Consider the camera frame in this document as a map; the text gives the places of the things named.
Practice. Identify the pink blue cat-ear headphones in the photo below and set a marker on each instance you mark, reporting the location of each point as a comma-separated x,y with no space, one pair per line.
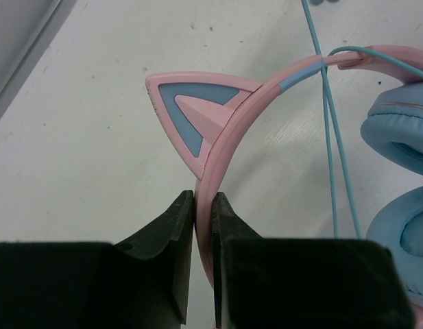
205,115

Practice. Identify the aluminium table edge rail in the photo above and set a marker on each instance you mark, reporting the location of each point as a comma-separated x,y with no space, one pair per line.
26,30

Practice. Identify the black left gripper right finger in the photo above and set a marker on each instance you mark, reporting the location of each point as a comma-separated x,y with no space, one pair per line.
301,283

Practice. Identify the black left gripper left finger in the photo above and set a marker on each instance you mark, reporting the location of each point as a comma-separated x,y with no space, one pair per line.
140,282

